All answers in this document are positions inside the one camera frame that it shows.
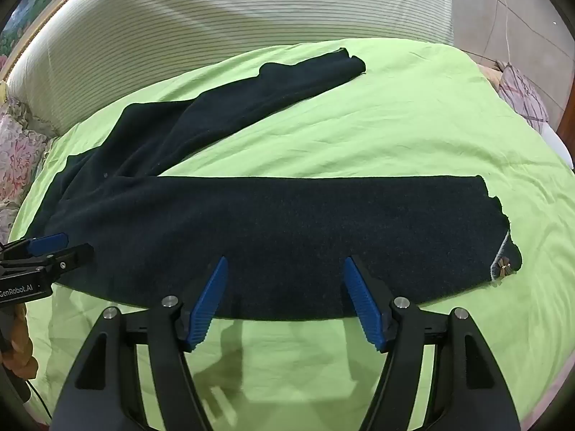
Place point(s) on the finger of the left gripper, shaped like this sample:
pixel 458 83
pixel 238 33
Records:
pixel 47 244
pixel 66 260

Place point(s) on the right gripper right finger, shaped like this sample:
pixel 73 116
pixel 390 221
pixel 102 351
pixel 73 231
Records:
pixel 371 299

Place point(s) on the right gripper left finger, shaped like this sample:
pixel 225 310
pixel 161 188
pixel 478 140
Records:
pixel 199 303

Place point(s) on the black fleece pants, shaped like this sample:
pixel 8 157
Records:
pixel 286 239

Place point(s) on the person's left hand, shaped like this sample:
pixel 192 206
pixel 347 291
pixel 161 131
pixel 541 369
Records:
pixel 19 357

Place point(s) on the floral pink pillow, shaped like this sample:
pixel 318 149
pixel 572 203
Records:
pixel 24 139

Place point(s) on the light green bed sheet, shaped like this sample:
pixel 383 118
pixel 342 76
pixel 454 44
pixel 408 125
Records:
pixel 419 109

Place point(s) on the white bedside object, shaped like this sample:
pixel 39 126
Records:
pixel 555 143

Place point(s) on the pink plaid cloth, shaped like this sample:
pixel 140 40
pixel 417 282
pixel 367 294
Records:
pixel 517 91

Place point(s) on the gold framed landscape painting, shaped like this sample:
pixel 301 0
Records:
pixel 28 17

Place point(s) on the wall socket with cable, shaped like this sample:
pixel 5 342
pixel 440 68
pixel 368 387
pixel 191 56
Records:
pixel 506 9

